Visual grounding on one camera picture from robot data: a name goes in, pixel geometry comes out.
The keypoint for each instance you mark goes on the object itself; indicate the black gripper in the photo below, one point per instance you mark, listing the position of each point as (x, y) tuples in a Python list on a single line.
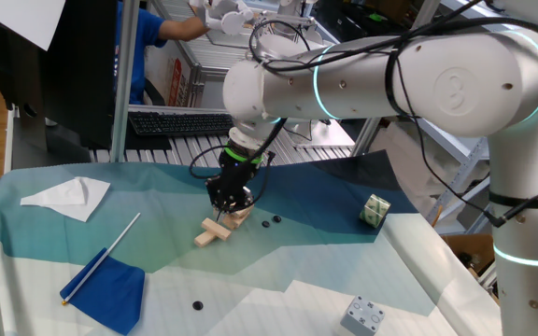
[(234, 176)]

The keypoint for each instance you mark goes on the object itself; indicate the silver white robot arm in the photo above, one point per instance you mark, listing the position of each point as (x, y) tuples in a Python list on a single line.
[(437, 84)]

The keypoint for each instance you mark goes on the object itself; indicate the bare person forearm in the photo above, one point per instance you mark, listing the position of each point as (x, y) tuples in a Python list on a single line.
[(182, 30)]

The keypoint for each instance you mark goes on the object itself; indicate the black keyboard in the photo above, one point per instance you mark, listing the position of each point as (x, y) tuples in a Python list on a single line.
[(180, 123)]

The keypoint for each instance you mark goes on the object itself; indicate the black mouse pad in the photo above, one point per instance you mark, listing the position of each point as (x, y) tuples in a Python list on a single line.
[(147, 140)]

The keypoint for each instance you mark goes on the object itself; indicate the blue green white tablecloth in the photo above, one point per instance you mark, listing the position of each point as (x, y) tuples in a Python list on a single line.
[(297, 280)]

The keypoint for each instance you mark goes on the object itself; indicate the black office chair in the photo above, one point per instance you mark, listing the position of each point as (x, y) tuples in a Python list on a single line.
[(152, 93)]

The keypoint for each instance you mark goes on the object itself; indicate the box with red print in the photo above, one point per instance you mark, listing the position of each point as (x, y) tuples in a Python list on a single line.
[(157, 74)]

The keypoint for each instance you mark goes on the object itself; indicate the green white small box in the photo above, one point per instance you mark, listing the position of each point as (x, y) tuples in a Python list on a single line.
[(375, 211)]

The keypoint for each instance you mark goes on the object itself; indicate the small blue flag white stick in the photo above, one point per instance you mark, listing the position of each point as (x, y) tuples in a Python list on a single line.
[(110, 298)]

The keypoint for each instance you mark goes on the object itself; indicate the white paper napkin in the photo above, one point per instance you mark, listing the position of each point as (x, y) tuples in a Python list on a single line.
[(70, 198)]

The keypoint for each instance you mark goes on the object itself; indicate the white foam packing piece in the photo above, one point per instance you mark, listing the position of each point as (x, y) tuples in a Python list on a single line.
[(400, 158)]

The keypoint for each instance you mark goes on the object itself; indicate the grey cube block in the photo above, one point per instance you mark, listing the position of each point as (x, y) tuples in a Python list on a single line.
[(362, 317)]

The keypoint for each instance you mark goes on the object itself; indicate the person in blue shirt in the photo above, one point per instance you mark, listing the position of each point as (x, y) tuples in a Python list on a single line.
[(150, 32)]

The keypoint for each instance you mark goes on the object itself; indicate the black computer monitor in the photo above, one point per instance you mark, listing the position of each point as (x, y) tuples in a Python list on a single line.
[(77, 70)]

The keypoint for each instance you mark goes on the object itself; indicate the open brown cardboard box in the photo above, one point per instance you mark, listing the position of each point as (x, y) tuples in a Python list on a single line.
[(470, 252)]

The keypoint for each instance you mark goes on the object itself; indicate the white paper sheet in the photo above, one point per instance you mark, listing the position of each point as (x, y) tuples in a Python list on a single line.
[(21, 18)]

